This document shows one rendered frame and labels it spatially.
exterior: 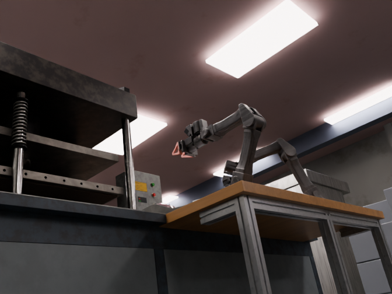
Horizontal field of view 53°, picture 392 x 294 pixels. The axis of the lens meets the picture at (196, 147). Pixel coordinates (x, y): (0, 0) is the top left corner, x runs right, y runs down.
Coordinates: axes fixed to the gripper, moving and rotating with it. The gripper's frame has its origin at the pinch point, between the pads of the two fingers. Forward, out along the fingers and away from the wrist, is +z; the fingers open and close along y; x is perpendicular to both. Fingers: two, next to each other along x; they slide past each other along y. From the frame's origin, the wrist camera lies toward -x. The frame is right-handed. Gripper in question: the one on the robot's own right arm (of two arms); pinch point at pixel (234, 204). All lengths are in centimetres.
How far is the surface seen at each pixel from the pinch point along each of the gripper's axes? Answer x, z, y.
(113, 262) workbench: 16, 27, 83
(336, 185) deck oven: -94, -51, -345
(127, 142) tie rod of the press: -97, -22, 6
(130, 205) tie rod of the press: -75, 18, 7
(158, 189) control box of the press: -94, 6, -31
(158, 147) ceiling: -397, -51, -287
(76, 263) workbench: 16, 28, 97
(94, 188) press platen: -85, 13, 29
